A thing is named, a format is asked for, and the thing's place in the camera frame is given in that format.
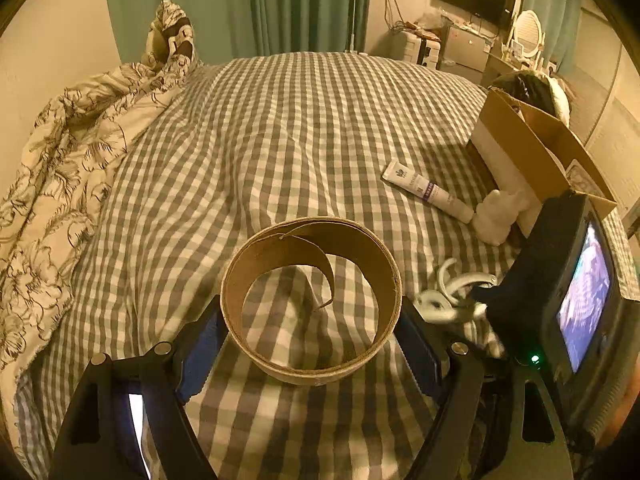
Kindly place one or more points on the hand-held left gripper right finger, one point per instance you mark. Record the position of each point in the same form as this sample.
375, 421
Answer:
421, 355

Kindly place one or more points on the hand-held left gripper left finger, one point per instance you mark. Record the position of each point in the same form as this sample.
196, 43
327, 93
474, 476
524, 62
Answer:
199, 362

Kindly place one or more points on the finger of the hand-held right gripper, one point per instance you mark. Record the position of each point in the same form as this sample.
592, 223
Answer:
481, 294

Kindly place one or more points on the white VR controller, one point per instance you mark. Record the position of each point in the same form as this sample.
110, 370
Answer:
450, 285

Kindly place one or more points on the white cloth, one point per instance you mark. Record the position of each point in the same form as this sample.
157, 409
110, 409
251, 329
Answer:
500, 215

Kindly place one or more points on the white cream tube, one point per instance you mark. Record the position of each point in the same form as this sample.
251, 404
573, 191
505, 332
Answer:
425, 190

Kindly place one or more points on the brown cardboard box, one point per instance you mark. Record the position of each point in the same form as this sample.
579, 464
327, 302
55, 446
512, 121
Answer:
520, 140

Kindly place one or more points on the dark furry plush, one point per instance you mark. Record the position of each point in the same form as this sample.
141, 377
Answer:
530, 91

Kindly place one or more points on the grey checked bed sheet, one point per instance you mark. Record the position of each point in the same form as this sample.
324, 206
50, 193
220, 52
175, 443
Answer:
300, 135

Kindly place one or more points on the floral white duvet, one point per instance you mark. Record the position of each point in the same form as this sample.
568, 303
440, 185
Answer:
65, 160

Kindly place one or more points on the grey small fridge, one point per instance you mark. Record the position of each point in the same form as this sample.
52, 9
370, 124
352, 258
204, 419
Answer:
467, 47

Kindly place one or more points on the white suitcase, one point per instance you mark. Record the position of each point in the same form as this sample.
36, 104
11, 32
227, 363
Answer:
417, 47

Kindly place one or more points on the white oval vanity mirror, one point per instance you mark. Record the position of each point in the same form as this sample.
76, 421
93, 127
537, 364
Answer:
529, 30

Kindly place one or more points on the green window curtain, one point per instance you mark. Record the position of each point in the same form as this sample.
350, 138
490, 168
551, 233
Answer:
560, 10

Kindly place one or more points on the floral pillow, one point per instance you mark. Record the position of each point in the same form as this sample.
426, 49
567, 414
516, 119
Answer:
167, 30

